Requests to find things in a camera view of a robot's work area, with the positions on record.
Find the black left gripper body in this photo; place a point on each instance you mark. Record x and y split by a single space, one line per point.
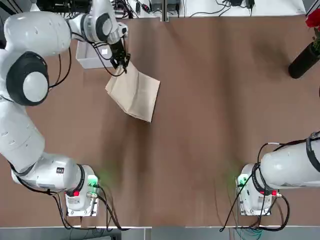
117 50

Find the cream-colored tablecloth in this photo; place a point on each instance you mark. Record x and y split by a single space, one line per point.
135 95

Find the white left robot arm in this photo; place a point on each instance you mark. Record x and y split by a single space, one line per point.
30 37

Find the clear plastic box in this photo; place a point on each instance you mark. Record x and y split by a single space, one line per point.
85 61

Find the white label sticker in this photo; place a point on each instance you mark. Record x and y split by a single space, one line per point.
105 51

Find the black ribbed power supply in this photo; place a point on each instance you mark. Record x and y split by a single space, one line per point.
175 5

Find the green circuit board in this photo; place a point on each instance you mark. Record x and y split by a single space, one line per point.
242 180
93 181

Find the black power adapter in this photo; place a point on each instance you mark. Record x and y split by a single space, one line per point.
250 3
236 2

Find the black vase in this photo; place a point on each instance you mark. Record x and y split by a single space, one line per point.
302 63

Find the red rose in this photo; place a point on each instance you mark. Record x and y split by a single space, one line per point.
313 20

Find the aluminium profile post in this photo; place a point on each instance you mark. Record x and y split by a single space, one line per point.
165 10

